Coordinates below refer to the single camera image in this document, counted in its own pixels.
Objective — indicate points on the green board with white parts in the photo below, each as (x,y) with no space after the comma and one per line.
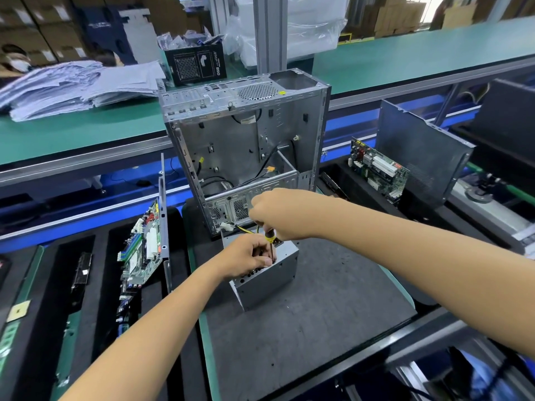
(379,169)

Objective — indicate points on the person's left forearm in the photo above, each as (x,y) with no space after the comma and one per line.
(142,346)

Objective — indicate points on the small black rectangular component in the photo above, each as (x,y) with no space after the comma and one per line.
(82,269)

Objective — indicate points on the small beige square chip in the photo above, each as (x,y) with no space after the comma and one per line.
(18,310)

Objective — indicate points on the green motherboard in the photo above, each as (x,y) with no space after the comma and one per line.
(142,250)

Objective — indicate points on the long green memory strip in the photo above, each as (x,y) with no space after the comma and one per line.
(65,355)
(15,317)

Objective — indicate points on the silver power supply unit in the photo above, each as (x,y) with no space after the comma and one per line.
(267,275)

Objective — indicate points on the black foam tray with slots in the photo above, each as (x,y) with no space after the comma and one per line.
(92,338)

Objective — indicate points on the grey metal post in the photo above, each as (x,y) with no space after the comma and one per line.
(272,29)

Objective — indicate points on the grey metal conveyor rail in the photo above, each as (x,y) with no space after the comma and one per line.
(83,167)

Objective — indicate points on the green conveyor belt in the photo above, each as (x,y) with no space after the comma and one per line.
(83,129)

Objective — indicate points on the silver metal computer case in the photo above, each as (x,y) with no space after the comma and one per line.
(251,137)

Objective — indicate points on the clear plastic bag pile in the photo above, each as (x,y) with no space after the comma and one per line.
(292,20)

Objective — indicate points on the stack of brown cardboard boxes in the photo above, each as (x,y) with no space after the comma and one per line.
(50,25)

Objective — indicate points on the stack of grey paper sheets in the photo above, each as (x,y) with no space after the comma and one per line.
(75,87)

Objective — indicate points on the black foam work mat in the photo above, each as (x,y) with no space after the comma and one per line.
(343,313)

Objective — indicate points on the person's right hand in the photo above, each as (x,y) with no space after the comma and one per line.
(288,214)

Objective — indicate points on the person's left hand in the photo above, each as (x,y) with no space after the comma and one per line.
(247,254)

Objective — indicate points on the large black metal panel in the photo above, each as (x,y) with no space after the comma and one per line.
(426,154)

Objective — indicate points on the black cardboard box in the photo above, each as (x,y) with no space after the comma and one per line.
(195,64)

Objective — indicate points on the grey round metal part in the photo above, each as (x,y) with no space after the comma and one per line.
(478,194)

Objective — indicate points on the person's right forearm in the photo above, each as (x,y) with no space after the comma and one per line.
(435,263)

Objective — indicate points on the dark grey case side panel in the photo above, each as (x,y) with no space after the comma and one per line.
(165,229)

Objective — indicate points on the black foam tray with recess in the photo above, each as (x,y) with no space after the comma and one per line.
(451,221)

